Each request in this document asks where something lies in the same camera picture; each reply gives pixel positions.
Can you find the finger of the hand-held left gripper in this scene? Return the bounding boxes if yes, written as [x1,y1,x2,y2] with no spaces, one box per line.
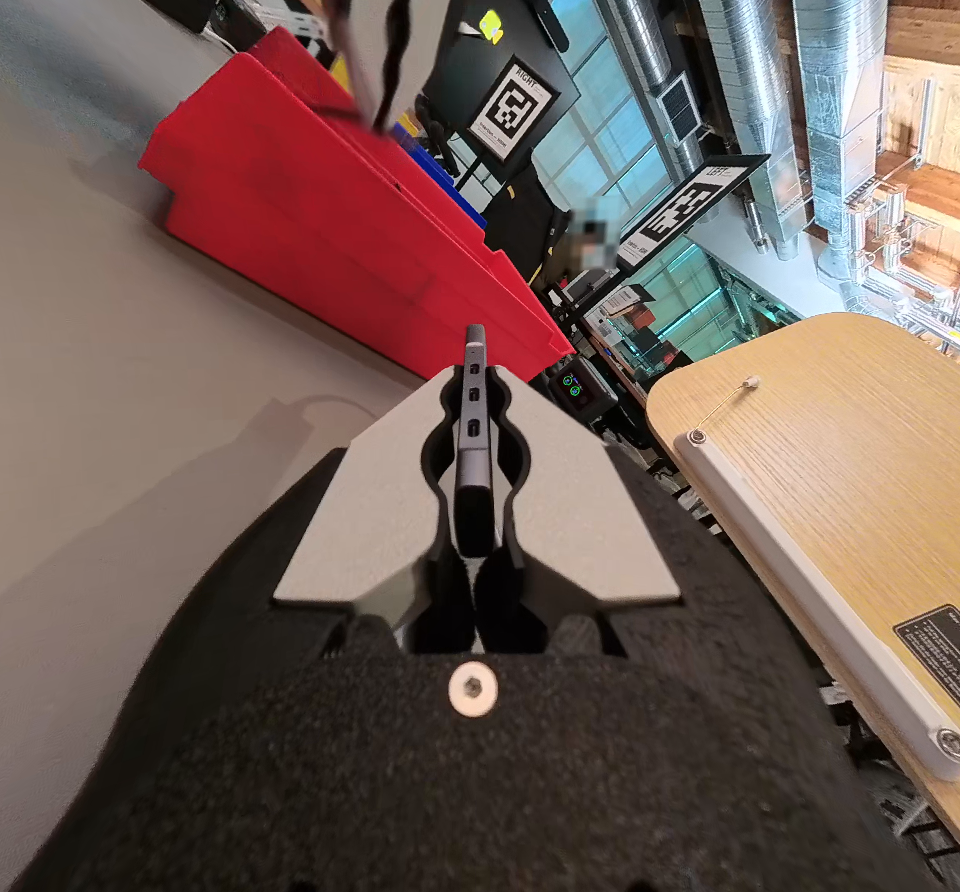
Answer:
[333,0,411,131]
[381,0,456,134]

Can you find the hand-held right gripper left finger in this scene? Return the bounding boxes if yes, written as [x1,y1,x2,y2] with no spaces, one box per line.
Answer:
[272,364,462,606]

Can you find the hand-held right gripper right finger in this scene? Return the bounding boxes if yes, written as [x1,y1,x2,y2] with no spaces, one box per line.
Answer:
[487,365,684,606]

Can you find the grey usb hub with cable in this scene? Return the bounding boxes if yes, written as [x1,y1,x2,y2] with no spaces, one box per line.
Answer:
[452,323,502,561]

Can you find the red plastic bin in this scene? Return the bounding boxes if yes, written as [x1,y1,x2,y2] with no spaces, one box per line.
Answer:
[137,28,577,383]

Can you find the grey desk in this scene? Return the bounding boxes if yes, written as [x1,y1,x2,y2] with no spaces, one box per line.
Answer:
[0,0,451,892]

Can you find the white power strip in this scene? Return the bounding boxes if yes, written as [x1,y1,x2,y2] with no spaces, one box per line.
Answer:
[255,3,335,53]

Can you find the black display board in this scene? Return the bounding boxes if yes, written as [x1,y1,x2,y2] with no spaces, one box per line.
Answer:
[423,0,584,184]

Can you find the square marker sign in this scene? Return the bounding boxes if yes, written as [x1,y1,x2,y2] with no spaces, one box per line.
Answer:
[467,55,561,163]

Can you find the device with green display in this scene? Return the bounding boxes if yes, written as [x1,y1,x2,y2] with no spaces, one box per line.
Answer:
[546,358,605,424]

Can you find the small black box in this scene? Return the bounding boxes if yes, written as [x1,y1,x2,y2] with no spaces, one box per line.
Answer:
[208,0,269,54]

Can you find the blue plastic bin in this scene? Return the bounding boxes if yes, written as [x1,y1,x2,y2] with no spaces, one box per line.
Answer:
[396,118,490,231]

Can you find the black bag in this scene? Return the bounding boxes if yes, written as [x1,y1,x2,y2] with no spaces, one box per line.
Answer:
[483,164,573,285]

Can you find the light wooden table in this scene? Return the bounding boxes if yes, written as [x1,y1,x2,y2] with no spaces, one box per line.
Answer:
[645,312,960,821]

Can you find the metal vent grille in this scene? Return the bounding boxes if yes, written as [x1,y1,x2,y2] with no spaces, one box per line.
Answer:
[656,74,706,146]

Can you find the long marker sign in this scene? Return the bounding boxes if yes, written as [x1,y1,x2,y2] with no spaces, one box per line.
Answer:
[615,154,774,275]

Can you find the black label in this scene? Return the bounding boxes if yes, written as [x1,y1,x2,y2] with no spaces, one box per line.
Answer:
[892,603,960,692]

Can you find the metal pipes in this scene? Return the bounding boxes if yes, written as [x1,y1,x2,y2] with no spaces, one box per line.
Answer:
[817,179,960,353]

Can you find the metal pin with wire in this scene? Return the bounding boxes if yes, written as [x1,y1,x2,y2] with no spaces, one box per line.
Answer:
[688,376,762,446]

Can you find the narrow metal duct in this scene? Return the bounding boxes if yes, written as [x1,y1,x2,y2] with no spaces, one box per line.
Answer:
[577,0,706,173]

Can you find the medium metal duct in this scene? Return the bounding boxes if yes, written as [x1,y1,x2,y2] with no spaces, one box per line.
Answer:
[678,0,811,263]

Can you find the wide metal duct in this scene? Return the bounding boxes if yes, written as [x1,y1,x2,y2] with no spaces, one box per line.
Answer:
[783,0,894,285]

